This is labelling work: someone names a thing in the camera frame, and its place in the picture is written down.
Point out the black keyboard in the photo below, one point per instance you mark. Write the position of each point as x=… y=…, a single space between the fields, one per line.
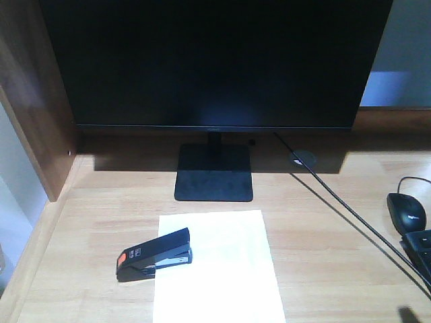
x=417 y=246

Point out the black computer mouse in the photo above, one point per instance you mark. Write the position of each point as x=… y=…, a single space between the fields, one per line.
x=406 y=212

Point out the black computer monitor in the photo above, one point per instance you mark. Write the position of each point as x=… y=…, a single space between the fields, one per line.
x=215 y=66

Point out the grey desk cable grommet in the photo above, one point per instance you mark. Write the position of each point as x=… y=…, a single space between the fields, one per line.
x=297 y=157

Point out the white paper sheets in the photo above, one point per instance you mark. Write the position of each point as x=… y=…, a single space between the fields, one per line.
x=231 y=277

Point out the brown wooden desk side panel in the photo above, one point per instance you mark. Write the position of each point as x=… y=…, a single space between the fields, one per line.
x=33 y=94

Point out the black stapler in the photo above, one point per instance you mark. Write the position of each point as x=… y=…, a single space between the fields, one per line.
x=141 y=262

